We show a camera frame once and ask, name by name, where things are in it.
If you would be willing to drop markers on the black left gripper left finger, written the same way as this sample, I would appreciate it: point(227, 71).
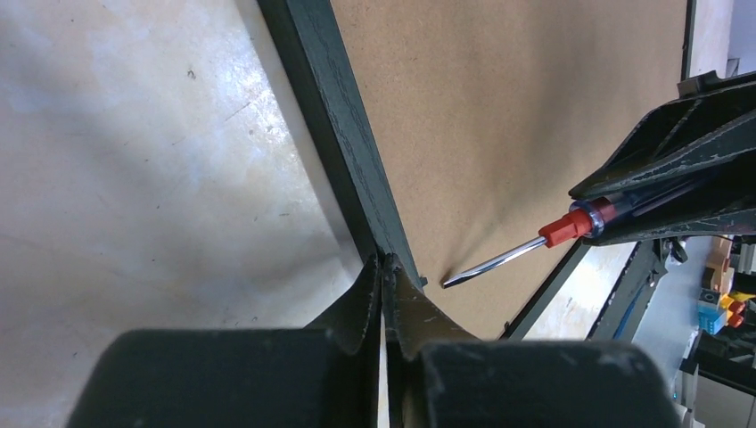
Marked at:
point(324, 374)

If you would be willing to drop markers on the blue red handled screwdriver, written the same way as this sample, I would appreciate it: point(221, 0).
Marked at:
point(584, 219)

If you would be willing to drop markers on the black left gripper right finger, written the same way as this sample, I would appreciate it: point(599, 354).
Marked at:
point(439, 375)

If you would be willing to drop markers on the black wooden picture frame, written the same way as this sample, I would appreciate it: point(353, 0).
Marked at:
point(450, 131)

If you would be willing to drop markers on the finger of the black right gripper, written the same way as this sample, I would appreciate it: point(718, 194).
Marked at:
point(688, 215)
point(710, 124)

